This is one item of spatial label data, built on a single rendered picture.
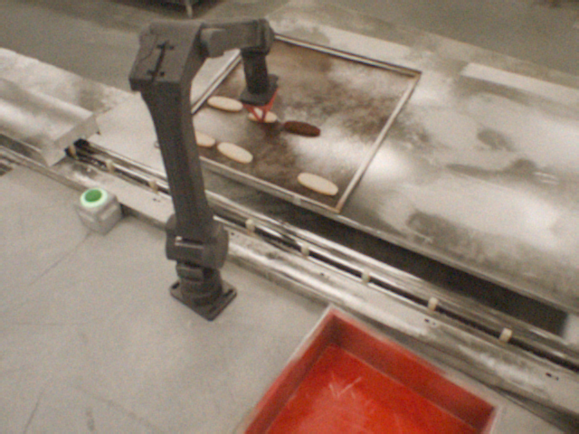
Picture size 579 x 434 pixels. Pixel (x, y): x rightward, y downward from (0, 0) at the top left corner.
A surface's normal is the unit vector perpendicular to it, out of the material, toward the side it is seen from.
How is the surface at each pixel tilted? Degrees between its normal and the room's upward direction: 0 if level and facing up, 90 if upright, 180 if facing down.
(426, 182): 10
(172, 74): 21
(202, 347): 0
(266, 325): 0
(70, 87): 0
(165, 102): 89
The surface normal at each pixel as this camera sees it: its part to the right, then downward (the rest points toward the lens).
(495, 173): -0.10, -0.57
